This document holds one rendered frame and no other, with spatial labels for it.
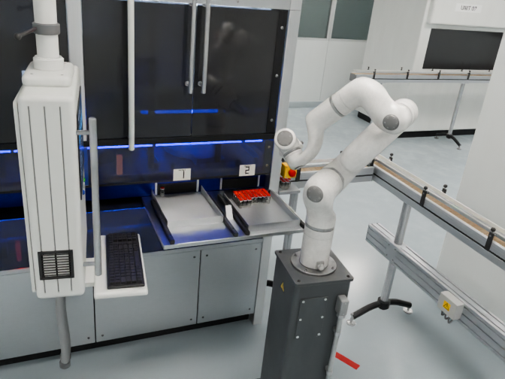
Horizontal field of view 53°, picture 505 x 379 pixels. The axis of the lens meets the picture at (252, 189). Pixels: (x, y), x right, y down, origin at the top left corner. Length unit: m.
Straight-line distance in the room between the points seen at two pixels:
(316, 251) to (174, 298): 1.04
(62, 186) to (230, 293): 1.43
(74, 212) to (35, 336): 1.12
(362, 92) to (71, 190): 1.04
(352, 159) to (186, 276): 1.26
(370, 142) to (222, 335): 1.64
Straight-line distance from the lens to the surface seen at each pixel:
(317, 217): 1.97
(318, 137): 1.90
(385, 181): 3.06
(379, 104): 1.75
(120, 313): 2.79
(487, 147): 3.33
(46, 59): 1.86
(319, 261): 2.07
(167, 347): 2.96
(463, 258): 3.55
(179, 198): 2.52
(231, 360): 2.90
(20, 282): 2.61
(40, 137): 1.72
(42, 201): 1.80
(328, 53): 8.02
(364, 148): 1.83
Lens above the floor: 1.98
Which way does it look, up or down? 24 degrees down
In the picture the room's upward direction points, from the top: 6 degrees clockwise
